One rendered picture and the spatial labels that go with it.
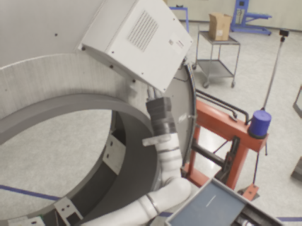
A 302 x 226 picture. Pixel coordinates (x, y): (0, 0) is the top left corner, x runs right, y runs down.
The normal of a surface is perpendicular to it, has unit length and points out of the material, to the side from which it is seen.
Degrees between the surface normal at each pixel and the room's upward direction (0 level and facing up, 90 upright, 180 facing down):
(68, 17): 90
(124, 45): 90
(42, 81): 90
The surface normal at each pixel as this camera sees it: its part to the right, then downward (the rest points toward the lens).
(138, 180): -0.64, -0.06
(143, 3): 0.69, 0.39
